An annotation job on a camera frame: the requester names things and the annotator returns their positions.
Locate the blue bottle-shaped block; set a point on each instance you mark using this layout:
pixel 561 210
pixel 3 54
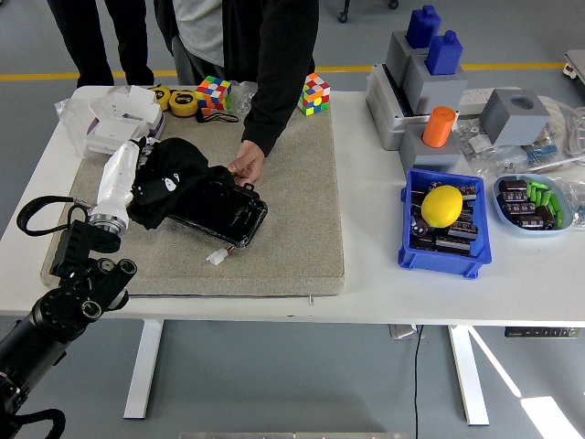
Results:
pixel 444 55
pixel 424 27

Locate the clear plastic bag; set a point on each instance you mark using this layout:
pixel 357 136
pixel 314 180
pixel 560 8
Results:
pixel 73 123
pixel 242 98
pixel 577 201

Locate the grey block with round hole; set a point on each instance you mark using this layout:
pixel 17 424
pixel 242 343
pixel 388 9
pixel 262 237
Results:
pixel 512 121

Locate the white table leg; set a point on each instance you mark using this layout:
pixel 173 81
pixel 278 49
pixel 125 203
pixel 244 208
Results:
pixel 141 370
pixel 471 379

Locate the person's hand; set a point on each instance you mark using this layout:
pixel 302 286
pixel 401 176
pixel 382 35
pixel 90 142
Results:
pixel 249 161

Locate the orange cylinder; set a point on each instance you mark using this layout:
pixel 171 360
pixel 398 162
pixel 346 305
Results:
pixel 439 128

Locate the open white cardboard box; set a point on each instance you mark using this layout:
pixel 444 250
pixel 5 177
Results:
pixel 132 103

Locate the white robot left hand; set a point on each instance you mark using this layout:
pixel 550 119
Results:
pixel 116 178

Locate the grey block with orange cylinder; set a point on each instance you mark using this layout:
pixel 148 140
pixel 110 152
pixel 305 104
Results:
pixel 429 157

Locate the person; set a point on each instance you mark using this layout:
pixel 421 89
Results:
pixel 91 41
pixel 279 68

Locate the clear bag of metal parts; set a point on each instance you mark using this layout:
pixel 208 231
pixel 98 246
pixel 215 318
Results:
pixel 505 164

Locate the yellow tape measure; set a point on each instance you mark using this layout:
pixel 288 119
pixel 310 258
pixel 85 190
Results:
pixel 162 97
pixel 184 103

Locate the clear bag of small parts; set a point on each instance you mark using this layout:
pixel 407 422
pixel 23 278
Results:
pixel 475 139

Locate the light grey plastic case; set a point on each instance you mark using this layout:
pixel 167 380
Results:
pixel 381 110

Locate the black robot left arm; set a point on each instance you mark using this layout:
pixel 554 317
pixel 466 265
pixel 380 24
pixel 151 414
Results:
pixel 68 292

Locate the blue plastic bin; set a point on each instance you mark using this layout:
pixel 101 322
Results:
pixel 482 256

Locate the black table control panel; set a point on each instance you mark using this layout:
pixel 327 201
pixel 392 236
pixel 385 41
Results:
pixel 539 332

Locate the light blue tray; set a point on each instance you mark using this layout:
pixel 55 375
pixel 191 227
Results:
pixel 564 208

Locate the bag of blue resistors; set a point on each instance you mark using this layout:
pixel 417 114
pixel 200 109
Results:
pixel 544 151

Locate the grey block with blue bottle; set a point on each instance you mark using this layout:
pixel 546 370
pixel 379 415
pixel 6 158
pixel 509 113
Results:
pixel 397 57
pixel 434 93

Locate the white thin rod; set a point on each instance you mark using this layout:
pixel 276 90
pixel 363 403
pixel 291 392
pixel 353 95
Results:
pixel 562 163

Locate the flat white box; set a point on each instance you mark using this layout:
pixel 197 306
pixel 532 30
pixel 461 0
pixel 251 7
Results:
pixel 112 135

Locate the grey-brown mat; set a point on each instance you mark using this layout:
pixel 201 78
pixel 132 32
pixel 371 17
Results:
pixel 283 219

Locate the silver under-table bracket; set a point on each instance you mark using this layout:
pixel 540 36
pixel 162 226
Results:
pixel 402 331

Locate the black rag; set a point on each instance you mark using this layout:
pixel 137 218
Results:
pixel 183 160

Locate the colourful puzzle cube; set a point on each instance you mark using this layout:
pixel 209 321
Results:
pixel 314 93
pixel 214 93

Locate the yellow lemon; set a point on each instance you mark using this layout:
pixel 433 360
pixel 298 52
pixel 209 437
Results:
pixel 441 206

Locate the white cart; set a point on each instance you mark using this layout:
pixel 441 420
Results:
pixel 577 66

